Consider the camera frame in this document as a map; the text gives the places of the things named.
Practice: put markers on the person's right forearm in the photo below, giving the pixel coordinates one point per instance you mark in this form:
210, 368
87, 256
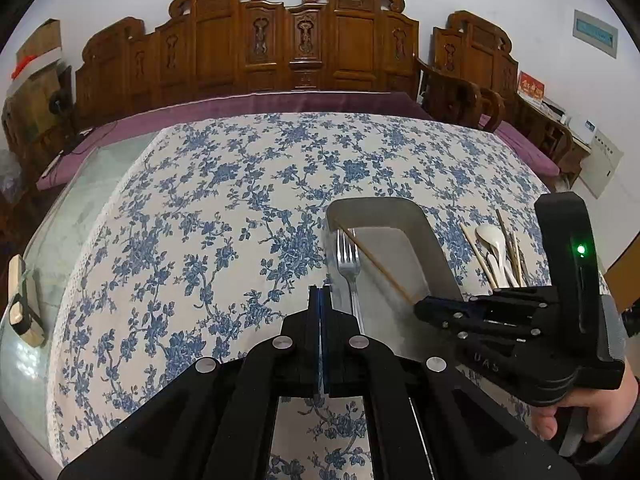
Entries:
620, 447

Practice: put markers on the purple armchair cushion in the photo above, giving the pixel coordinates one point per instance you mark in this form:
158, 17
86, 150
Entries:
525, 147

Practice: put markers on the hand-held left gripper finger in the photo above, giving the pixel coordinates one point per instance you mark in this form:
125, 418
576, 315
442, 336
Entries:
314, 320
325, 320

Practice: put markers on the blue floral tablecloth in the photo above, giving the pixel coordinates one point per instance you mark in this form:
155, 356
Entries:
225, 210

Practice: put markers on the brown wooden chopstick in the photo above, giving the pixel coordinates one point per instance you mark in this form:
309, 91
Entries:
510, 245

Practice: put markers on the grey wall panel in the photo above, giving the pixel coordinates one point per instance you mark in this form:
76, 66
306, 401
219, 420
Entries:
595, 32

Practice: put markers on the white plastic spoon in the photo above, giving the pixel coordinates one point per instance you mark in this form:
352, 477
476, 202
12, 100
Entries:
510, 272
490, 237

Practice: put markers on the light wooden chopstick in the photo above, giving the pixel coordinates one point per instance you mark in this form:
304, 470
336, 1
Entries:
375, 262
477, 255

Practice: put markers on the cardboard box with red label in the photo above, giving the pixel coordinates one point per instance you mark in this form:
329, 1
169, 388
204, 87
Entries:
40, 45

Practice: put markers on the carved wooden bench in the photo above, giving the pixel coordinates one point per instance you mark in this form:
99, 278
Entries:
225, 45

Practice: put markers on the white electrical cabinet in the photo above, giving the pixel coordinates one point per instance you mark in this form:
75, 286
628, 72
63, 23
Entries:
605, 160

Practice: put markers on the carved wooden armchair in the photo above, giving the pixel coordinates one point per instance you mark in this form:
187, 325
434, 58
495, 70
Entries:
480, 50

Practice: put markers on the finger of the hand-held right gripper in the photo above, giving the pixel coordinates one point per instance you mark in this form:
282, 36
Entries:
500, 331
500, 302

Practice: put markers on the cream and black clamp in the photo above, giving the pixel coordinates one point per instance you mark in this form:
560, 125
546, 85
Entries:
25, 305

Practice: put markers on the red gift box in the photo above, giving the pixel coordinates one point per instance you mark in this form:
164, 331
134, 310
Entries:
531, 87

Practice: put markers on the long purple cushion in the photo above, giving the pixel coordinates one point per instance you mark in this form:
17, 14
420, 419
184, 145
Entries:
210, 105

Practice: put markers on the metal fork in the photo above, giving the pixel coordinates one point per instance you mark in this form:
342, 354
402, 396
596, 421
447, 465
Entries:
348, 265

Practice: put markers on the metal tray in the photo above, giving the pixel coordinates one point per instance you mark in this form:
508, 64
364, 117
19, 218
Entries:
400, 255

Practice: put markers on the black round device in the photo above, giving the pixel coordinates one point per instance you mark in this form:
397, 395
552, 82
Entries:
61, 102

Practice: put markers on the large cardboard box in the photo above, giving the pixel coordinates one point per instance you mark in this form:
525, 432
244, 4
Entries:
30, 105

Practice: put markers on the person's right hand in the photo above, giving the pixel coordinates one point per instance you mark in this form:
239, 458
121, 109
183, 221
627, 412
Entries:
610, 405

